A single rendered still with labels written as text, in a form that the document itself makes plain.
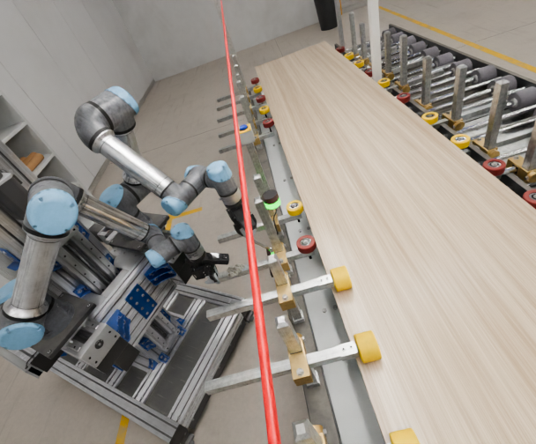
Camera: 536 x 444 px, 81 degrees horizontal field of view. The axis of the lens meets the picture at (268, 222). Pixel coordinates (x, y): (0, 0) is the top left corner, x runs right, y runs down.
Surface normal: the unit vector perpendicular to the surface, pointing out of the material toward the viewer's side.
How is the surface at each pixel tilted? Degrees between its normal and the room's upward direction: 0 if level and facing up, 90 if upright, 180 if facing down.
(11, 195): 90
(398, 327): 0
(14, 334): 95
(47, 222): 85
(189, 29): 90
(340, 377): 0
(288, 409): 0
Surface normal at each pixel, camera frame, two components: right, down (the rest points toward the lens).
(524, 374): -0.29, -0.70
